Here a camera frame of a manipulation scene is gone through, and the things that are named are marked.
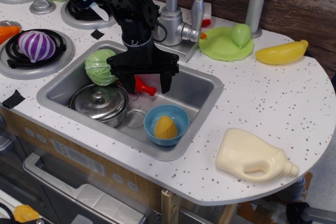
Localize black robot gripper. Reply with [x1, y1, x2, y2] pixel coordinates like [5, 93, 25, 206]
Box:
[107, 38, 179, 94]

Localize yellow toy corn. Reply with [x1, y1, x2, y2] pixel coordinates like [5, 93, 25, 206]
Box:
[154, 115, 179, 140]

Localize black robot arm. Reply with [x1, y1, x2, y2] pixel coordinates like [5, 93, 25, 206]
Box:
[69, 0, 179, 93]

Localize blue plastic bowl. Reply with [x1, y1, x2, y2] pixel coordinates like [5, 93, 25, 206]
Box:
[144, 104, 190, 146]

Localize red toy ketchup bottle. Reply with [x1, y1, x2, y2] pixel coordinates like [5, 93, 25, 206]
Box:
[134, 76, 156, 97]

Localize steel pot with lid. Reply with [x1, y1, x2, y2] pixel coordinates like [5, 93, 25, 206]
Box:
[69, 84, 139, 127]

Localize green toy cabbage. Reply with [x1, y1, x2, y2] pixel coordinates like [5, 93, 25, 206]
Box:
[85, 49, 117, 86]

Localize silver metal sink basin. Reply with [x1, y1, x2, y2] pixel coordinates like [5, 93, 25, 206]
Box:
[37, 40, 224, 161]

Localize silver toy faucet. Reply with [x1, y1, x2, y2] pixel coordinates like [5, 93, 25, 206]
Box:
[154, 0, 205, 62]

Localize small black tape square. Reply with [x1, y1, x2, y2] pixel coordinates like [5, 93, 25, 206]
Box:
[90, 29, 104, 40]

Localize light green plastic plate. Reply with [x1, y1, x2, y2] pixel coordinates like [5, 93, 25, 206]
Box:
[198, 27, 254, 61]

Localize back right stove burner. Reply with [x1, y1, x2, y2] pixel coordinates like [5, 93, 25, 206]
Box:
[60, 1, 117, 30]

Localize green toy pear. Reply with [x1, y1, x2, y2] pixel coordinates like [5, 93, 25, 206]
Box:
[230, 24, 251, 49]

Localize purple striped toy onion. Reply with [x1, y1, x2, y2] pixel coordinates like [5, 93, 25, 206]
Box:
[18, 30, 57, 63]

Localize silver stove knob front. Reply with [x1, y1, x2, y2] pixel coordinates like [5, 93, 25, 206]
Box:
[29, 0, 56, 15]

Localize black tape piece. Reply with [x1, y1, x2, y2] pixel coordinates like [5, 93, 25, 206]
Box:
[2, 90, 25, 109]

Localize cream toy detergent bottle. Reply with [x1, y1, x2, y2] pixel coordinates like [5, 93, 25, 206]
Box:
[215, 128, 299, 182]

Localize silver vertical pole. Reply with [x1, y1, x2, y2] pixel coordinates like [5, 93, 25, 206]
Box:
[245, 0, 265, 39]

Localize front left stove burner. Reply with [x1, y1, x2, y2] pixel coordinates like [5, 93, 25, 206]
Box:
[1, 29, 75, 80]

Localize yellow toy banana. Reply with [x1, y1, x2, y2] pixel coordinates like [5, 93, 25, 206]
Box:
[255, 40, 309, 65]

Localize orange toy carrot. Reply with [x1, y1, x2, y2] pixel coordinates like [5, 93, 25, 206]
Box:
[0, 26, 21, 44]

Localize yellow object bottom left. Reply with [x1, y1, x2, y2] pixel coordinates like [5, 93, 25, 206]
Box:
[13, 205, 40, 223]

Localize blue handled toy knife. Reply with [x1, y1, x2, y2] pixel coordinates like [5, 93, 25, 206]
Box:
[83, 0, 109, 22]

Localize silver oven door handle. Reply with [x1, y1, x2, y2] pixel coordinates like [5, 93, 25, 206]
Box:
[23, 153, 148, 223]

